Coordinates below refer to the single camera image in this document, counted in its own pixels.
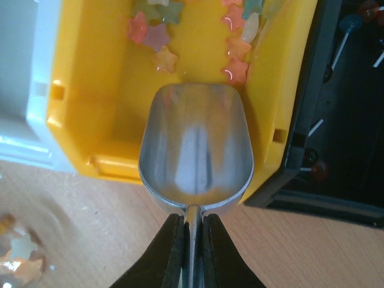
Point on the yellow plastic bin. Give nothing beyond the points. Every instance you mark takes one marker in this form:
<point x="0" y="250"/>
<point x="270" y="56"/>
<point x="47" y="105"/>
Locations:
<point x="111" y="57"/>

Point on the clear plastic jar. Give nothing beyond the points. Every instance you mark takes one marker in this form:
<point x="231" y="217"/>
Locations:
<point x="23" y="253"/>

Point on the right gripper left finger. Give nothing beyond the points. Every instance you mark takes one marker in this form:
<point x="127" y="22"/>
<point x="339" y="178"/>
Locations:
<point x="160" y="264"/>

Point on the black plastic bin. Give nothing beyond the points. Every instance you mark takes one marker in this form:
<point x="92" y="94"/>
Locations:
<point x="332" y="165"/>

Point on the white plastic bin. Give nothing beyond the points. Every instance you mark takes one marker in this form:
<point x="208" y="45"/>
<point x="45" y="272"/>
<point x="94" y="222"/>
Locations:
<point x="28" y="41"/>

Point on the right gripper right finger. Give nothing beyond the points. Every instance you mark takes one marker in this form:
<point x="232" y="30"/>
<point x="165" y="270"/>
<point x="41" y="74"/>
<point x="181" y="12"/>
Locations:
<point x="223" y="266"/>

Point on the metal scoop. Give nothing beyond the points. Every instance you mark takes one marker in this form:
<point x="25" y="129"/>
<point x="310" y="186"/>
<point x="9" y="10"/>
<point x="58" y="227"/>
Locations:
<point x="196" y="159"/>

